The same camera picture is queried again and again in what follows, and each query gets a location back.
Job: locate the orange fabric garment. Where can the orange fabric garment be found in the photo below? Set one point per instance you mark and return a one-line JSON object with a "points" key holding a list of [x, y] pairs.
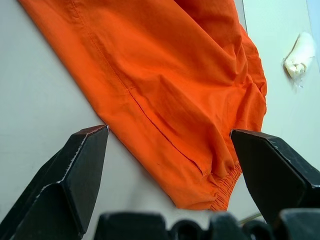
{"points": [[160, 87]]}

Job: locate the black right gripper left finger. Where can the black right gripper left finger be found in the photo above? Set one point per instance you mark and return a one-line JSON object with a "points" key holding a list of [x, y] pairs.
{"points": [[67, 182]]}

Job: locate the crumpled white cloth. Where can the crumpled white cloth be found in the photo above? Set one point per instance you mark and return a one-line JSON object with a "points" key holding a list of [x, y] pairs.
{"points": [[300, 56]]}

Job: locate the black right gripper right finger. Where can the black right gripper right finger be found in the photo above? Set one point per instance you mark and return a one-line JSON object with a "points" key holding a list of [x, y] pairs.
{"points": [[270, 172]]}

